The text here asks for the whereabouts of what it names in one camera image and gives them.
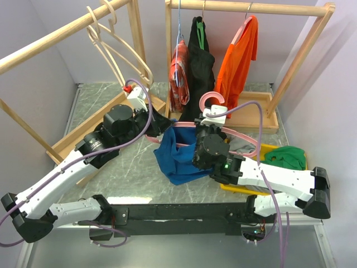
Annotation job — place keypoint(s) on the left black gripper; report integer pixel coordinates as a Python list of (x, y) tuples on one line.
[(159, 125)]

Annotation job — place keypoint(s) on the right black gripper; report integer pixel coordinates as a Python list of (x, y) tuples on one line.
[(199, 127)]

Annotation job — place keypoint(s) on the blue tank top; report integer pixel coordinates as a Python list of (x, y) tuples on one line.
[(175, 154)]

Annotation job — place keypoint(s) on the pink plastic hanger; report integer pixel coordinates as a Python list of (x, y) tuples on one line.
[(220, 98)]

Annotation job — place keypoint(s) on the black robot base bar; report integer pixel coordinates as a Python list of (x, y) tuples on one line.
[(183, 219)]

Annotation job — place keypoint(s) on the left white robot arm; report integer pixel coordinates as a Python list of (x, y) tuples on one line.
[(35, 211)]

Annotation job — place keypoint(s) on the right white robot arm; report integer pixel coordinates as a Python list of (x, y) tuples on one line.
[(292, 191)]

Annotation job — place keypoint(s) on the rear beige plastic hanger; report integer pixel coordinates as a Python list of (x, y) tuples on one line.
[(137, 50)]

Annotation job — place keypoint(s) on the beige plastic hanger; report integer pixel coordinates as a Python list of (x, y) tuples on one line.
[(137, 50), (96, 39)]

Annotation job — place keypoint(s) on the front beige plastic hanger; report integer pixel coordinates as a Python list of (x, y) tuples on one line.
[(96, 39)]

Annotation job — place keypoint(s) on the pink hanger with metal hook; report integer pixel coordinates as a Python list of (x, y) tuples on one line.
[(242, 27)]

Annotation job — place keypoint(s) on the green hanger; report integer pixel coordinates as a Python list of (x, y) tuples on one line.
[(201, 37)]

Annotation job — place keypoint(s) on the grey garment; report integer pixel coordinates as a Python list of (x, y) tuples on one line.
[(242, 146)]

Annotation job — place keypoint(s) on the yellow plastic tray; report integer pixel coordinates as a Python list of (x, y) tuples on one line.
[(251, 190)]

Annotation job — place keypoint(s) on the left wooden clothes rack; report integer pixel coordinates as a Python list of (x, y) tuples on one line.
[(61, 149)]

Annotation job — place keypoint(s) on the red patterned garment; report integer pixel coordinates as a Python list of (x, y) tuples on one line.
[(179, 94)]

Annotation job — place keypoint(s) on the orange t-shirt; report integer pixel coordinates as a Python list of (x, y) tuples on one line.
[(236, 63)]

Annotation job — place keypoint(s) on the green garment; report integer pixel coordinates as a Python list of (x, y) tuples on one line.
[(288, 157)]

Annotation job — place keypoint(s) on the black garment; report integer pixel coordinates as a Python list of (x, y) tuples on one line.
[(200, 78)]

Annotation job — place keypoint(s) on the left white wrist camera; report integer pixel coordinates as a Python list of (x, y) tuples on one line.
[(136, 96)]

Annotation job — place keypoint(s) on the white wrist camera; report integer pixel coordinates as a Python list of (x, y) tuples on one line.
[(136, 96), (215, 115)]

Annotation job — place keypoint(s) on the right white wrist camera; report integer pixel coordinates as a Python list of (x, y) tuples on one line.
[(215, 115)]

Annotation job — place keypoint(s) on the blue wire hanger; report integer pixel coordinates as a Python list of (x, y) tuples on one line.
[(179, 38)]

